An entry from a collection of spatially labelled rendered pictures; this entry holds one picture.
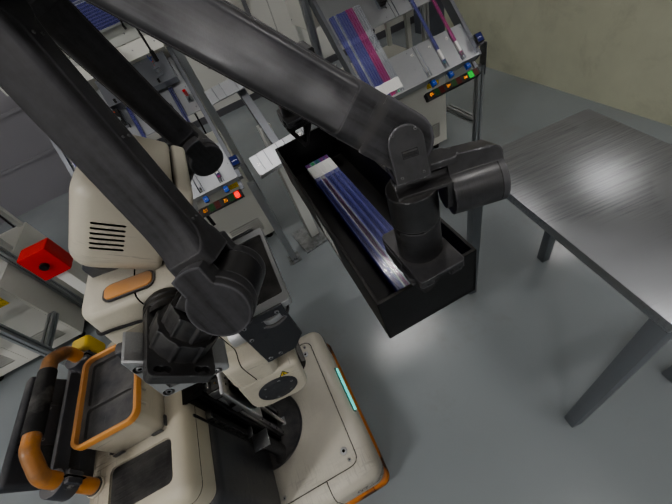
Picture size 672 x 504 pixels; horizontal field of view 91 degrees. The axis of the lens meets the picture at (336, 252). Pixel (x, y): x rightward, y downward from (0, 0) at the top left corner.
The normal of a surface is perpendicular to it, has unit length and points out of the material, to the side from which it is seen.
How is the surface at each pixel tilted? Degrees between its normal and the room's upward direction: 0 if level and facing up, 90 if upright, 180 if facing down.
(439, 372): 0
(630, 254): 0
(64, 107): 68
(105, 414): 0
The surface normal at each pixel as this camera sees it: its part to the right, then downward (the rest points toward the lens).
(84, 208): 0.04, 0.54
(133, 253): 0.39, 0.62
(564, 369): -0.27, -0.64
